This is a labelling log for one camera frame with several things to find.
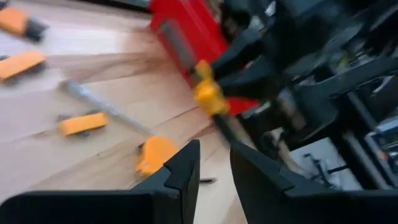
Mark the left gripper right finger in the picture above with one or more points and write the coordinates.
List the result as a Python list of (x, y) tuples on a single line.
[(295, 205)]

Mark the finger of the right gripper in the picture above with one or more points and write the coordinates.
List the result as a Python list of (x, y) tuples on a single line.
[(245, 53), (252, 84)]

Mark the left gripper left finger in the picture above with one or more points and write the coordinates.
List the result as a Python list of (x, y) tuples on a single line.
[(124, 208)]

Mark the orange screwdriver bit holder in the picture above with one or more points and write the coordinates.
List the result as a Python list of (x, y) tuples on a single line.
[(84, 123), (18, 63)]

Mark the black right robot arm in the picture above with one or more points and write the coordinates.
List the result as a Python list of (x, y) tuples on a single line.
[(370, 28)]

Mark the white paper sheet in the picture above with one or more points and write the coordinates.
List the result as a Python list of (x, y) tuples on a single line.
[(326, 161)]

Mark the red plastic bin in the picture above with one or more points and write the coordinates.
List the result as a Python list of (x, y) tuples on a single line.
[(189, 34)]

